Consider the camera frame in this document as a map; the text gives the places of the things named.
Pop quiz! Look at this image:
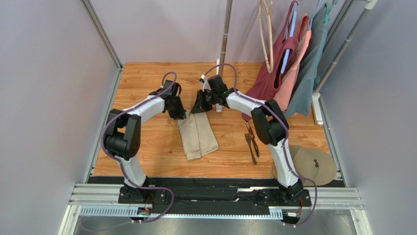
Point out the left rack pole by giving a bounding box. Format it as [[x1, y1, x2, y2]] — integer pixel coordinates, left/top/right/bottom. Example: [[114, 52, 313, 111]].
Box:
[[217, 0, 233, 76]]

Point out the right white rack foot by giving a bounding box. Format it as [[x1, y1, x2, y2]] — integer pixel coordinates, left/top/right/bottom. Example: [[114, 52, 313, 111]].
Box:
[[312, 92, 324, 125]]

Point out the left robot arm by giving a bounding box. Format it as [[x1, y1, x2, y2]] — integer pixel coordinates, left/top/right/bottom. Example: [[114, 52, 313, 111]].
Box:
[[101, 80, 186, 200]]

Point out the left aluminium corner post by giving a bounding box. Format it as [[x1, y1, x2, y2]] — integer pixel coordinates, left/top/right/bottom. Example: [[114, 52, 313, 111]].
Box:
[[80, 0, 123, 71]]

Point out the blue hanger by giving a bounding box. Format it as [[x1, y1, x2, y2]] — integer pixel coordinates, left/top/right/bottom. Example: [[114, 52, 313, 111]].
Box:
[[280, 0, 300, 74]]

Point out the rack pole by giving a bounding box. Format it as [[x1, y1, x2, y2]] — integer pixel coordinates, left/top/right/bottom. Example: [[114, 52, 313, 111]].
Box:
[[313, 0, 378, 98], [217, 0, 233, 76]]

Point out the right rack pole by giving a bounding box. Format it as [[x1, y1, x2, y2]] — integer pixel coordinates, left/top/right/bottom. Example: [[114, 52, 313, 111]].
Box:
[[313, 0, 378, 98]]

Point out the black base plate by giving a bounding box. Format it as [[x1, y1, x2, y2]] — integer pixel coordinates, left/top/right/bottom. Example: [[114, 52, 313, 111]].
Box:
[[88, 177, 346, 216]]

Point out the right aluminium corner post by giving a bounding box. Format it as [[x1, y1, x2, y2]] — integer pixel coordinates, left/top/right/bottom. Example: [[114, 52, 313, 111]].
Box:
[[311, 0, 354, 74]]

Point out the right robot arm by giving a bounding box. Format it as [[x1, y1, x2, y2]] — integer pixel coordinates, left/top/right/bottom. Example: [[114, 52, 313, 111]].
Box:
[[191, 75, 303, 201]]

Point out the teal shirt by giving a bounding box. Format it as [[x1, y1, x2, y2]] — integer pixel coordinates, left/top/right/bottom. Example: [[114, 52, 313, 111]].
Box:
[[284, 2, 332, 118]]

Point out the beige baseball cap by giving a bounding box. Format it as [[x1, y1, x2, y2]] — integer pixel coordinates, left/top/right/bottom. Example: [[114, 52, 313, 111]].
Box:
[[268, 144, 336, 187]]

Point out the pink shirt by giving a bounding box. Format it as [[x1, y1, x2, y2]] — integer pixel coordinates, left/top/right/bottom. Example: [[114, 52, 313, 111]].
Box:
[[274, 15, 311, 112]]

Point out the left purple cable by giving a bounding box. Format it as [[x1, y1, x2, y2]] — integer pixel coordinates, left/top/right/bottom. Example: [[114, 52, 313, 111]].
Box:
[[100, 71, 175, 224]]

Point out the maroon tank top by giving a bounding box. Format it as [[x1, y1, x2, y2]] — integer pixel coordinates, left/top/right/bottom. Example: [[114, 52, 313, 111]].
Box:
[[241, 1, 301, 122]]

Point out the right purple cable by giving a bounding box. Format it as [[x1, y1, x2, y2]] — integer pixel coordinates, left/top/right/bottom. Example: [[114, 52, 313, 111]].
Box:
[[202, 63, 318, 228]]

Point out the beige wooden hanger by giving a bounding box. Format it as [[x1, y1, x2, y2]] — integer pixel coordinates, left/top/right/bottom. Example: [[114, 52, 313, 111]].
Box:
[[258, 0, 274, 73]]

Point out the aluminium frame rail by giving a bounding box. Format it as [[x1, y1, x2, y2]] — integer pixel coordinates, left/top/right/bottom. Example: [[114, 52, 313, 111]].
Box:
[[59, 184, 372, 235]]

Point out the aluminium corner post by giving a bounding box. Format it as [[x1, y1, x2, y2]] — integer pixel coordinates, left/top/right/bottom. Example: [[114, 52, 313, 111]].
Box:
[[311, 0, 354, 74], [80, 0, 123, 71]]

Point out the beige cloth napkin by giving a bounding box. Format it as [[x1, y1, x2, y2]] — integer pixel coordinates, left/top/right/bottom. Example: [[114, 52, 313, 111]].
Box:
[[177, 110, 219, 162]]

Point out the purple cable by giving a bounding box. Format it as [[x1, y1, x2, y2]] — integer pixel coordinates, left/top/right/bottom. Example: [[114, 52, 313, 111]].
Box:
[[202, 63, 318, 228], [100, 71, 175, 224]]

